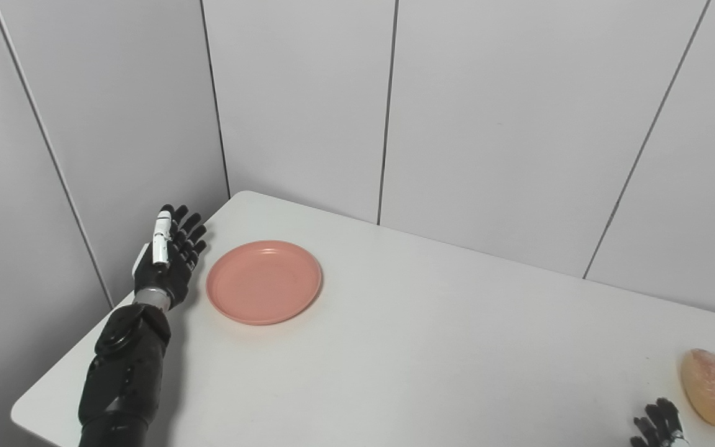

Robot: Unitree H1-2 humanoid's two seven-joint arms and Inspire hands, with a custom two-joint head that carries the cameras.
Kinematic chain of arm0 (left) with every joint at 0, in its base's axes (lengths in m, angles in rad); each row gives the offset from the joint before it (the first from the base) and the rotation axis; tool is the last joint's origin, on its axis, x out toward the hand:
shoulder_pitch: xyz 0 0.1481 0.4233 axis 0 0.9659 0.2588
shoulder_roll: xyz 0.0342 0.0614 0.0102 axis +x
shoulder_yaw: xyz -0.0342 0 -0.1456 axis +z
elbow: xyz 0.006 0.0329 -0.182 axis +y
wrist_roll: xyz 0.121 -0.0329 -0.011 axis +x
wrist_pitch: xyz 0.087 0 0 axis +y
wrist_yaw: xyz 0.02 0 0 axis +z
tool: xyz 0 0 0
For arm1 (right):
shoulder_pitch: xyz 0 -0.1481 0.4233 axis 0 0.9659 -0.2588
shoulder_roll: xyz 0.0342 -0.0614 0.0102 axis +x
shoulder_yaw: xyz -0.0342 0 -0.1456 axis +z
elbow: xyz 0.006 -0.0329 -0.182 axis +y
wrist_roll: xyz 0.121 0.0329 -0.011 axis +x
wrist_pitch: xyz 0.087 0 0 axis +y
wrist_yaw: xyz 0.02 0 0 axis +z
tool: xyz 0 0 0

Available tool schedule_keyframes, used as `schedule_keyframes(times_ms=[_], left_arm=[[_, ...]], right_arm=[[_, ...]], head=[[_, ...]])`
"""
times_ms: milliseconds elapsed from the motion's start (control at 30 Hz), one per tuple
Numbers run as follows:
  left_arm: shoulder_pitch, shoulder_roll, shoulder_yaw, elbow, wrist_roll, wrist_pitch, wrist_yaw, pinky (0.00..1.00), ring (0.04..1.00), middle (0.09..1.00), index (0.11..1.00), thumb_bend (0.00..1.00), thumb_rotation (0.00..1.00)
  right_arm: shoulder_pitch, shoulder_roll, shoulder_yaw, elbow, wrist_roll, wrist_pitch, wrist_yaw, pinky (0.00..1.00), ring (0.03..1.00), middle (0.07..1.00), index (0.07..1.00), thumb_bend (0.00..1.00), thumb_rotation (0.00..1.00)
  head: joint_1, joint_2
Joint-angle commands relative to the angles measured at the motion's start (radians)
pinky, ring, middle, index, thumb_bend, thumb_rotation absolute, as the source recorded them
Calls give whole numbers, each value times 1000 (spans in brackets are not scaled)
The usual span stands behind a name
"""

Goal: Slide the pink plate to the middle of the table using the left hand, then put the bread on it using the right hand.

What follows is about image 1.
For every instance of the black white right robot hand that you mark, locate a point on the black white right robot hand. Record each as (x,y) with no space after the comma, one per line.
(658,428)

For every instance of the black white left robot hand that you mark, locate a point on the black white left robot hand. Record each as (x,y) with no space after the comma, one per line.
(168,276)

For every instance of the brown bread roll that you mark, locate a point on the brown bread roll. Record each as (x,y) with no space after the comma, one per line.
(712,388)

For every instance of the pink round plate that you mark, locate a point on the pink round plate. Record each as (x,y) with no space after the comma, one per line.
(264,282)

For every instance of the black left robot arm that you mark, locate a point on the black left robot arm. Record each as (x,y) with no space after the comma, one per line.
(125,372)

